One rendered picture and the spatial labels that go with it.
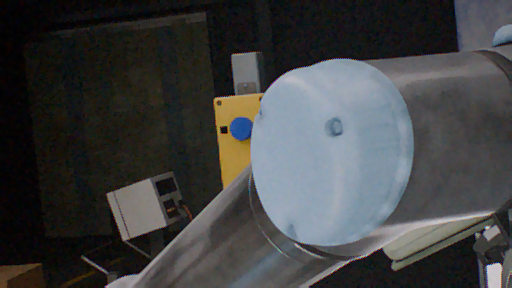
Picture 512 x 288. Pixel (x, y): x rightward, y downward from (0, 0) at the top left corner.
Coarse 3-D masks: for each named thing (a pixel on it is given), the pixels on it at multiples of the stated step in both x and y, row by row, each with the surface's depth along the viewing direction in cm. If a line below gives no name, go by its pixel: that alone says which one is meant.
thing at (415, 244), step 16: (432, 224) 86; (448, 224) 86; (464, 224) 86; (480, 224) 85; (400, 240) 87; (416, 240) 86; (432, 240) 86; (448, 240) 86; (400, 256) 87; (416, 256) 87
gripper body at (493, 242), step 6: (498, 234) 79; (492, 240) 78; (498, 240) 77; (504, 240) 76; (492, 246) 77; (498, 246) 76; (504, 246) 75; (492, 252) 76; (498, 252) 76; (504, 252) 75; (492, 258) 76; (498, 258) 76; (504, 258) 75
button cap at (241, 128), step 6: (234, 120) 204; (240, 120) 203; (246, 120) 203; (234, 126) 204; (240, 126) 203; (246, 126) 203; (252, 126) 203; (234, 132) 204; (240, 132) 203; (246, 132) 203; (234, 138) 204; (240, 138) 204; (246, 138) 204
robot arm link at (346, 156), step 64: (320, 64) 50; (384, 64) 49; (448, 64) 50; (256, 128) 51; (320, 128) 46; (384, 128) 46; (448, 128) 47; (256, 192) 56; (320, 192) 46; (384, 192) 46; (448, 192) 48; (192, 256) 66; (256, 256) 58; (320, 256) 54
